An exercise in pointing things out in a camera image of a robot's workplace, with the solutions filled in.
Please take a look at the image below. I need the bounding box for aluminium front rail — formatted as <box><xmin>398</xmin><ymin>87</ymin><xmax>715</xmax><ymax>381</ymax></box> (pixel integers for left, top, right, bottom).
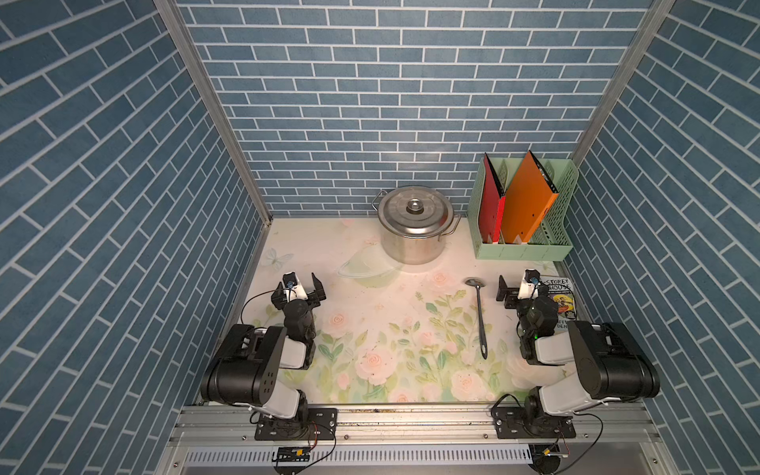
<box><xmin>156</xmin><ymin>403</ymin><xmax>677</xmax><ymax>474</ymax></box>

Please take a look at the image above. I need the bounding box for treehouse paperback book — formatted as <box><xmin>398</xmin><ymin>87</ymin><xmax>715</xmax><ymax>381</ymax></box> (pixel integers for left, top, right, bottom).
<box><xmin>542</xmin><ymin>276</ymin><xmax>578</xmax><ymax>332</ymax></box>

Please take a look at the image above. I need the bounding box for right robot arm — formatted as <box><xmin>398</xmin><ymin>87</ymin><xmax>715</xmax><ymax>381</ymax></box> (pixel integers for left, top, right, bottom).
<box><xmin>491</xmin><ymin>269</ymin><xmax>661</xmax><ymax>439</ymax></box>

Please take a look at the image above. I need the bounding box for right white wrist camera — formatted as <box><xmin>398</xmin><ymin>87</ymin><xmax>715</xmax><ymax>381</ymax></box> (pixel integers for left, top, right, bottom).
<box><xmin>518</xmin><ymin>278</ymin><xmax>545</xmax><ymax>300</ymax></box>

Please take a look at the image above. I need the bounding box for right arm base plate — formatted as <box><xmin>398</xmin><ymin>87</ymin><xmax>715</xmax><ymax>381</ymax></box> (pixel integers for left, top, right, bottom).
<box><xmin>491</xmin><ymin>406</ymin><xmax>577</xmax><ymax>441</ymax></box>

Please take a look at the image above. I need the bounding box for red folder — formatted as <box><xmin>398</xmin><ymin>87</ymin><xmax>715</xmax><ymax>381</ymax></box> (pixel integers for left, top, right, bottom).
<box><xmin>478</xmin><ymin>154</ymin><xmax>505</xmax><ymax>245</ymax></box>

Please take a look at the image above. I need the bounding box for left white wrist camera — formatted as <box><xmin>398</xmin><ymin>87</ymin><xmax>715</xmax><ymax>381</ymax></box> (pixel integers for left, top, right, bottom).
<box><xmin>282</xmin><ymin>272</ymin><xmax>308</xmax><ymax>302</ymax></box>

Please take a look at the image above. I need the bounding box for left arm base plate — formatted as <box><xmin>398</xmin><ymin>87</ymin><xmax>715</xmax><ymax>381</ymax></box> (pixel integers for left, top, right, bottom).
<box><xmin>255</xmin><ymin>408</ymin><xmax>338</xmax><ymax>443</ymax></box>

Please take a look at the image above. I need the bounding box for stainless steel pot lid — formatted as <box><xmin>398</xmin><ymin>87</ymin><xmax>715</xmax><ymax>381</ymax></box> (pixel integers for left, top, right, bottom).
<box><xmin>372</xmin><ymin>186</ymin><xmax>455</xmax><ymax>239</ymax></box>

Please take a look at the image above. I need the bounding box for green plastic file rack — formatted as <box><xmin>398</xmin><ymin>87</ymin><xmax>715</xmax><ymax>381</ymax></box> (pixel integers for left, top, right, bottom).
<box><xmin>467</xmin><ymin>158</ymin><xmax>579</xmax><ymax>261</ymax></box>

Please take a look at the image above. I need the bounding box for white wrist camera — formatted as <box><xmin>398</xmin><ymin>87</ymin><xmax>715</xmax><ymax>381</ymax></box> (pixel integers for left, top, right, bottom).
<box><xmin>518</xmin><ymin>278</ymin><xmax>545</xmax><ymax>300</ymax></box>
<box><xmin>282</xmin><ymin>272</ymin><xmax>308</xmax><ymax>302</ymax></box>

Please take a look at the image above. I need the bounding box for steel ladle black handle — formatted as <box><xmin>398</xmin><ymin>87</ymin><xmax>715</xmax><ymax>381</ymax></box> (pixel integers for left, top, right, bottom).
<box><xmin>465</xmin><ymin>277</ymin><xmax>488</xmax><ymax>359</ymax></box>

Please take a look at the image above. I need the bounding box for orange folder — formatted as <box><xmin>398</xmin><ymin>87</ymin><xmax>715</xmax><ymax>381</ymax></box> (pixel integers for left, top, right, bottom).
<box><xmin>501</xmin><ymin>152</ymin><xmax>559</xmax><ymax>245</ymax></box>

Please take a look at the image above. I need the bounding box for small black circuit board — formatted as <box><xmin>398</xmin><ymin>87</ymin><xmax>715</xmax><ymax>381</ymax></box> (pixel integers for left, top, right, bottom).
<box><xmin>273</xmin><ymin>446</ymin><xmax>311</xmax><ymax>465</ymax></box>

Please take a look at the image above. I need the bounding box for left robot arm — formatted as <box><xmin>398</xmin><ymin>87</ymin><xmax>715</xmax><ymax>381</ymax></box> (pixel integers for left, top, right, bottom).
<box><xmin>200</xmin><ymin>272</ymin><xmax>327</xmax><ymax>441</ymax></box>

